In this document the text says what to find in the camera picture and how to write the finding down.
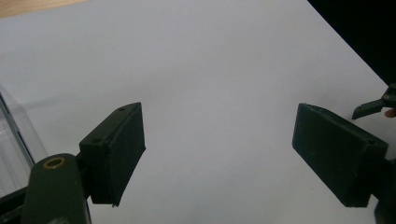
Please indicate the clear plastic tray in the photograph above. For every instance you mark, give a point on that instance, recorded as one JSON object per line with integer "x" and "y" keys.
{"x": 14, "y": 143}

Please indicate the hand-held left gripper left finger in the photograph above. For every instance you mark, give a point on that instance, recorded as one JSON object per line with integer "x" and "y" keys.
{"x": 113, "y": 155}

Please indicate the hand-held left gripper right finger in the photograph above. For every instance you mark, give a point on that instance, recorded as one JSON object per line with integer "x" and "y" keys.
{"x": 337, "y": 155}

